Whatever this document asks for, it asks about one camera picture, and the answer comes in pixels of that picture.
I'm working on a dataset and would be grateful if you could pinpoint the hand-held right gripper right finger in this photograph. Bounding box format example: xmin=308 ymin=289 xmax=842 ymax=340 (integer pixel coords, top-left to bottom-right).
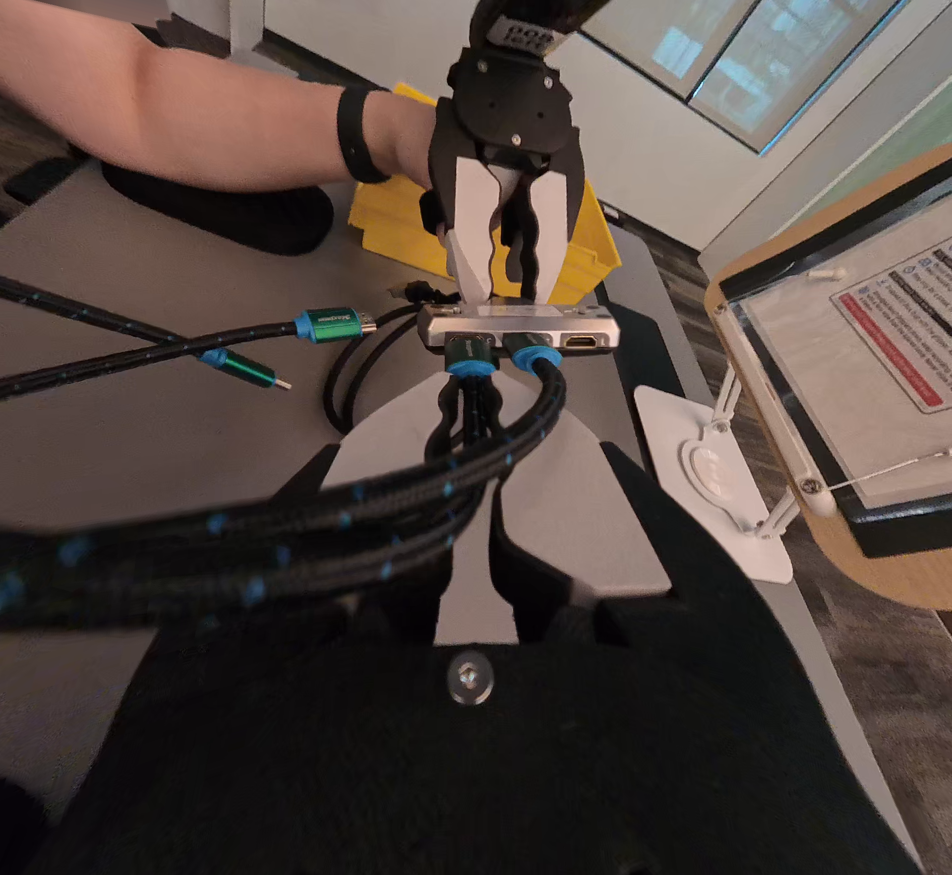
xmin=487 ymin=376 xmax=672 ymax=593

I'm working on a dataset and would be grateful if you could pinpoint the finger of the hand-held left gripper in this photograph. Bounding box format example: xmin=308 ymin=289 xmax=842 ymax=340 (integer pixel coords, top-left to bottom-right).
xmin=502 ymin=172 xmax=571 ymax=303
xmin=445 ymin=157 xmax=499 ymax=305

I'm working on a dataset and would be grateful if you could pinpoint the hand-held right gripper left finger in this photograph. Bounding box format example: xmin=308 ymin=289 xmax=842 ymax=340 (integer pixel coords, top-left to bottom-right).
xmin=327 ymin=371 xmax=456 ymax=491

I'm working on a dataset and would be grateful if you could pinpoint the yellow plastic bin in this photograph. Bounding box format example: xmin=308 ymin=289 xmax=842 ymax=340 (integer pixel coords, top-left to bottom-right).
xmin=348 ymin=82 xmax=622 ymax=307

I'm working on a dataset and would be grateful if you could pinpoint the thin black hub cable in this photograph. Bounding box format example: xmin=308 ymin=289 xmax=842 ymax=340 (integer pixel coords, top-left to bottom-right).
xmin=323 ymin=280 xmax=462 ymax=438

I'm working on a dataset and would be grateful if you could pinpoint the black braided hdmi cable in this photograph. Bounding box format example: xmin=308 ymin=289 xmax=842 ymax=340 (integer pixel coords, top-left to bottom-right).
xmin=0 ymin=306 xmax=498 ymax=634
xmin=0 ymin=276 xmax=570 ymax=630

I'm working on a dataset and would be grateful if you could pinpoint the silver hdmi switch hub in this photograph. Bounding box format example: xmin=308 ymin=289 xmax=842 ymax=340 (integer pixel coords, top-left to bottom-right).
xmin=416 ymin=301 xmax=620 ymax=357

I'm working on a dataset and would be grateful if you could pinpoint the person's left forearm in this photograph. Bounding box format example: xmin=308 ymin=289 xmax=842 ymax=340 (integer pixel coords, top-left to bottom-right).
xmin=0 ymin=0 xmax=351 ymax=195

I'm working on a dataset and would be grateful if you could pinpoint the person's left hand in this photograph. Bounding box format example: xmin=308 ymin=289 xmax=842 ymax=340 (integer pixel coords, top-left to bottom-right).
xmin=368 ymin=97 xmax=440 ymax=193

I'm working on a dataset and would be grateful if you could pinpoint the black wristband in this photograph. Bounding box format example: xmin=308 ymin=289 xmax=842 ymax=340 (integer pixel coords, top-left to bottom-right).
xmin=336 ymin=85 xmax=393 ymax=184

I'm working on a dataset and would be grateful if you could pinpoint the wooden framed instruction board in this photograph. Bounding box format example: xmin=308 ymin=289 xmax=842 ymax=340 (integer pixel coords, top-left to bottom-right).
xmin=703 ymin=146 xmax=952 ymax=612

